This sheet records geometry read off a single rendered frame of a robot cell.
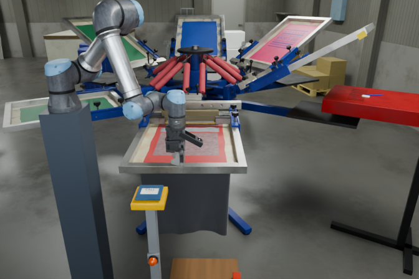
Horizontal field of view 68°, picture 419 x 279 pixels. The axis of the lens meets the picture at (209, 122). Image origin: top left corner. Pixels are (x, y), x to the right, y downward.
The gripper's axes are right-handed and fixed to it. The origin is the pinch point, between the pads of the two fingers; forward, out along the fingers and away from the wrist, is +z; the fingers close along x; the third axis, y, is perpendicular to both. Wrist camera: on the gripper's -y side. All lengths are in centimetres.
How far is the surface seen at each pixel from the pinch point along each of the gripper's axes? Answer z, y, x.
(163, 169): 0.9, 8.9, 1.9
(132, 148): -0.9, 27.2, -16.8
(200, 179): 11.4, -7.4, -6.9
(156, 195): 1.1, 9.1, 22.3
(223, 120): -2, -21, -55
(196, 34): -37, 2, -246
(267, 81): -21, -51, -78
